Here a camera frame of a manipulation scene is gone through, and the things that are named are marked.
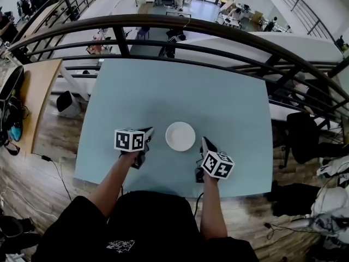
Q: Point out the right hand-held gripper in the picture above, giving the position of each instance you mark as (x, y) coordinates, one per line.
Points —
(218, 165)

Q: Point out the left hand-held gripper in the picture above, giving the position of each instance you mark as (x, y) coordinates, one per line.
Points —
(129, 140)

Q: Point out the white round plate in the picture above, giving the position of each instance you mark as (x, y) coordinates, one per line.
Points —
(180, 135)

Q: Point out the person's left forearm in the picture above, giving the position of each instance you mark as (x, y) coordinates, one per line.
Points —
(111, 187)

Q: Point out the person's right forearm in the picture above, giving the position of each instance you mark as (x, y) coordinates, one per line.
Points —
(214, 209)

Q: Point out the light blue table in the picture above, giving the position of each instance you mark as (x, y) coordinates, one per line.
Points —
(177, 91)

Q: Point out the grey bin with black bag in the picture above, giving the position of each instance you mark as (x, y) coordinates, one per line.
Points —
(64, 101)

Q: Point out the person's black printed t-shirt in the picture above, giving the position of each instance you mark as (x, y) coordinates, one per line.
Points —
(152, 222)

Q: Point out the black chair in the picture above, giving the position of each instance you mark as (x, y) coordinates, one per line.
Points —
(302, 135)

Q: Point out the wooden table with white legs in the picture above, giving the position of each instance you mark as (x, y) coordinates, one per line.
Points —
(41, 91)

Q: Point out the black metal balcony railing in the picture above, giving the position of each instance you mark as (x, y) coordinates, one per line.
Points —
(120, 40)

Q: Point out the teal cloth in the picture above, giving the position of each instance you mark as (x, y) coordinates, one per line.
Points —
(14, 134)

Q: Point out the black oval tray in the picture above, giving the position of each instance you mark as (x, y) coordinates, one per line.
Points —
(12, 82)

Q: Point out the black round device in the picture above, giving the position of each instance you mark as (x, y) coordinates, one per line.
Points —
(11, 226)

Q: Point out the black stair railing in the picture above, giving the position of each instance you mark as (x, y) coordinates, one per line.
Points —
(300, 7)

